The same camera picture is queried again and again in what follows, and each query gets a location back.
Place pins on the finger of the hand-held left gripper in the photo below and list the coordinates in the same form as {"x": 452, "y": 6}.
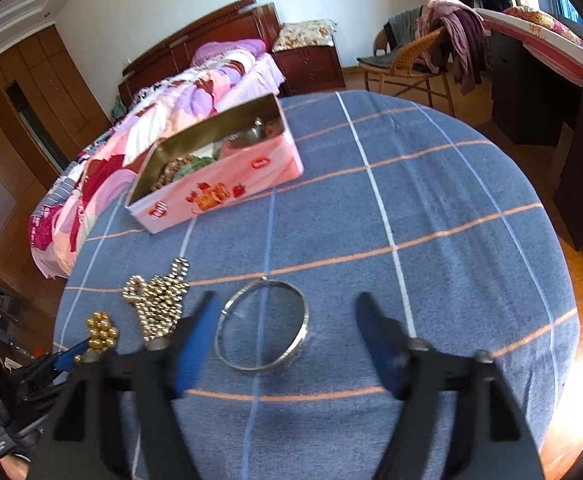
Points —
{"x": 46, "y": 385}
{"x": 69, "y": 355}

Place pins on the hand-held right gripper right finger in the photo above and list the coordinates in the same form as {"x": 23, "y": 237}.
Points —
{"x": 376, "y": 345}

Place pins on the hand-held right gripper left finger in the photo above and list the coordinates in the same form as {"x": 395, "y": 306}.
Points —
{"x": 191, "y": 355}

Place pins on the small gold bead cluster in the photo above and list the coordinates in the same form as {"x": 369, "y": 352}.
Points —
{"x": 102, "y": 332}

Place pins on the silver bangle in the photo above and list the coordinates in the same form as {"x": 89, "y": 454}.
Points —
{"x": 299, "y": 347}

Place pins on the pink tin box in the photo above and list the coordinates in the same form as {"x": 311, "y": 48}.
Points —
{"x": 251, "y": 180}

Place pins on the green ornament with red bow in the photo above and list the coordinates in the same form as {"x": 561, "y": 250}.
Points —
{"x": 201, "y": 162}

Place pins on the silver wristwatch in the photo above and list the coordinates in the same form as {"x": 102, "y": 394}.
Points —
{"x": 255, "y": 130}

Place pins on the person's left hand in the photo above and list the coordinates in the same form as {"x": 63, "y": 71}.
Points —
{"x": 1, "y": 444}

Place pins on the pink patchwork quilt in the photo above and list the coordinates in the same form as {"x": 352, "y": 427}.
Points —
{"x": 121, "y": 160}

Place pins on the wooden wardrobe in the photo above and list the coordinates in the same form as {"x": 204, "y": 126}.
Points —
{"x": 21, "y": 135}

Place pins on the small teal bag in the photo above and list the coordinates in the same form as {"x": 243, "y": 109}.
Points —
{"x": 117, "y": 107}

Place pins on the black white patterned blanket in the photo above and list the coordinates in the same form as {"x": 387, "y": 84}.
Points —
{"x": 144, "y": 94}

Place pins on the wooden nightstand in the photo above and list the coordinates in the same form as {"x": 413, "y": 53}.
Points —
{"x": 311, "y": 70}

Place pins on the bed with patchwork quilt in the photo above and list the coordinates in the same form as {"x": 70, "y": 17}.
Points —
{"x": 271, "y": 72}

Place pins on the wicker chair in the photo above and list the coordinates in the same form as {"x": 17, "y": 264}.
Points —
{"x": 411, "y": 55}

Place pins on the purple pillow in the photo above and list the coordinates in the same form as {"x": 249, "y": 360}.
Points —
{"x": 231, "y": 50}

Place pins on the floral cushion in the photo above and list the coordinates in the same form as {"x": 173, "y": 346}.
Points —
{"x": 304, "y": 34}

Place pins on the pink purple clothes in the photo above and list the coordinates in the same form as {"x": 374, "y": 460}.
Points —
{"x": 466, "y": 35}

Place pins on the grey clothes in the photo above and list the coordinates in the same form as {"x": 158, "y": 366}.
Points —
{"x": 401, "y": 22}

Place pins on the wooden bed headboard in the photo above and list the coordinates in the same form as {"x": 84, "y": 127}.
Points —
{"x": 196, "y": 30}

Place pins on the white cloth with pink trim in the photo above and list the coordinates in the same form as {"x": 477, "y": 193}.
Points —
{"x": 536, "y": 45}

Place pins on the floral pillow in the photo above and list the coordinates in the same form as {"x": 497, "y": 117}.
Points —
{"x": 541, "y": 20}

